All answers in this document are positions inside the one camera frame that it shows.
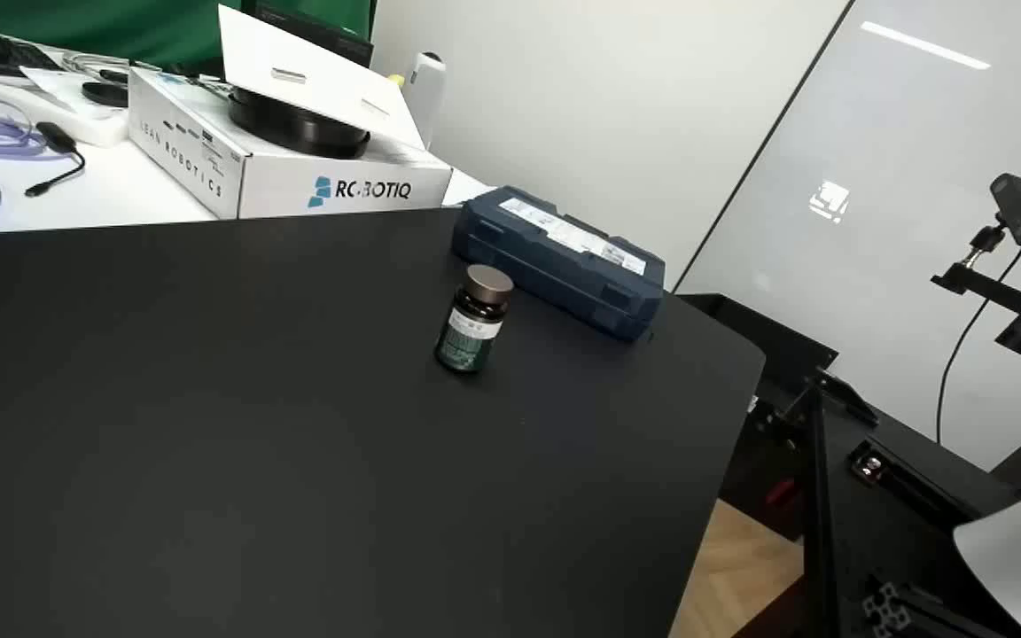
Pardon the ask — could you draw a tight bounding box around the white Robotiq cardboard box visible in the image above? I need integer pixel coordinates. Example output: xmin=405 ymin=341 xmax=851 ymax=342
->
xmin=127 ymin=7 xmax=451 ymax=219

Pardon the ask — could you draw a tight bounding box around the blue plastic case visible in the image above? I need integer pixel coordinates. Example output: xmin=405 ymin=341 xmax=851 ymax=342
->
xmin=453 ymin=189 xmax=667 ymax=341

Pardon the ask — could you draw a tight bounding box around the black camera cable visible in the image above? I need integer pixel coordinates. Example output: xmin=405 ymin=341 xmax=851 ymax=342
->
xmin=934 ymin=219 xmax=1021 ymax=449

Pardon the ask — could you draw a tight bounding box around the black round disc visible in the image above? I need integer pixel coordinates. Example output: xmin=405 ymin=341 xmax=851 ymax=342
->
xmin=227 ymin=89 xmax=368 ymax=158

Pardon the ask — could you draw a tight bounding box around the black metal frame stand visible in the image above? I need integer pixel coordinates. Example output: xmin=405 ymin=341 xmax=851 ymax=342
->
xmin=695 ymin=294 xmax=1021 ymax=638

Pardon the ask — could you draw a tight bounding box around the green cloth backdrop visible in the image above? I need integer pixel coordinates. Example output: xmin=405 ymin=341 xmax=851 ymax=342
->
xmin=0 ymin=0 xmax=379 ymax=62

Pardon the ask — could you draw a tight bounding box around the dark green pill bottle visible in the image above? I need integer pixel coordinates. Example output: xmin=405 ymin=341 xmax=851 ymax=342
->
xmin=438 ymin=263 xmax=513 ymax=374

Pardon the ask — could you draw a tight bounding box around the white cylindrical bottle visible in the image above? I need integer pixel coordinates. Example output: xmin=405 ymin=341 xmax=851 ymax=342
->
xmin=405 ymin=48 xmax=446 ymax=121

